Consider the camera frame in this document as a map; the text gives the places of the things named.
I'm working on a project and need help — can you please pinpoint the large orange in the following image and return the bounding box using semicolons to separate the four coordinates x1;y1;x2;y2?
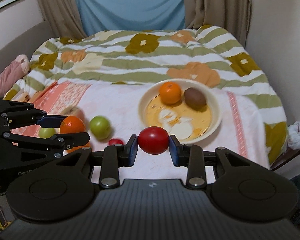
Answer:
64;142;90;153

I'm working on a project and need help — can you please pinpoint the pink white floral towel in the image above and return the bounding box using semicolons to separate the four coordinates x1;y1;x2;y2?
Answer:
9;81;271;184

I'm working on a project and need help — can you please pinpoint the large red-yellow apple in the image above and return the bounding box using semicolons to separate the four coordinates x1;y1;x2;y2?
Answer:
60;106;85;122

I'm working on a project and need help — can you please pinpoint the black cable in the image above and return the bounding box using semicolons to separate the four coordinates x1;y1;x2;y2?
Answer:
271;141;300;172

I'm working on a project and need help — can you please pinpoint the blue fabric sheet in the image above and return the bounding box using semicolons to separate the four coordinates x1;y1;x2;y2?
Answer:
75;0;185;36

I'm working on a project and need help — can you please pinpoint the green striped floral quilt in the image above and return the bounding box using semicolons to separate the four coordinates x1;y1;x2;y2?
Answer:
3;25;288;163

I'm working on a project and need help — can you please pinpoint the beige curtain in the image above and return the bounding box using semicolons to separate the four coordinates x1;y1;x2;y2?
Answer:
37;0;87;39
184;0;252;47

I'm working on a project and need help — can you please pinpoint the beige curtain left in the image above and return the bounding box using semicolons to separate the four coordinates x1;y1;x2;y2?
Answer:
37;0;87;39

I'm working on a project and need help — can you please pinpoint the small red cherry tomato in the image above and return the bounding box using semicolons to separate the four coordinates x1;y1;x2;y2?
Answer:
108;138;125;145

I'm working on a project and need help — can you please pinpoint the small patterned tissue pack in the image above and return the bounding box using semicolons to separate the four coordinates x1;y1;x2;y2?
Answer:
12;92;30;102

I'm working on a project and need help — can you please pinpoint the cream oval bowl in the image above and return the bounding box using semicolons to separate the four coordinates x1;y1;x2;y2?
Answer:
138;79;222;144

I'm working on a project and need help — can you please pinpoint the beige curtain right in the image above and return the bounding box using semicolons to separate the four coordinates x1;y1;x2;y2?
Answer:
184;0;252;47

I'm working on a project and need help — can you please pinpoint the white plastic bag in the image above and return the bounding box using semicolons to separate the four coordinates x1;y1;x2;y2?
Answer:
288;121;300;150

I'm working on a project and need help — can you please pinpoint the mandarin in bowl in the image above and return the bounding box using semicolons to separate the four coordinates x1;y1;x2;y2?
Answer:
159;82;182;105

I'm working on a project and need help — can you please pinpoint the small mandarin orange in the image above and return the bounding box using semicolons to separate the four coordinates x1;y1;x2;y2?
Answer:
59;115;85;134

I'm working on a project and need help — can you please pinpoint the pink plush toy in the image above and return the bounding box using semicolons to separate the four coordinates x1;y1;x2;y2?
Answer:
0;54;30;98

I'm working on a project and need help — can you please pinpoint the green apple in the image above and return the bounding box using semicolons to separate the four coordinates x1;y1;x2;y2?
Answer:
38;128;56;139
89;115;111;140

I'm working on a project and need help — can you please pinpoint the brown kiwi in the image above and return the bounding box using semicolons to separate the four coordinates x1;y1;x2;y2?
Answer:
184;87;207;110

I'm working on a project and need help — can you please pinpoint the grey sofa headboard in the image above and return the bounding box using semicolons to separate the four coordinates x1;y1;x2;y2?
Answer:
0;21;53;74

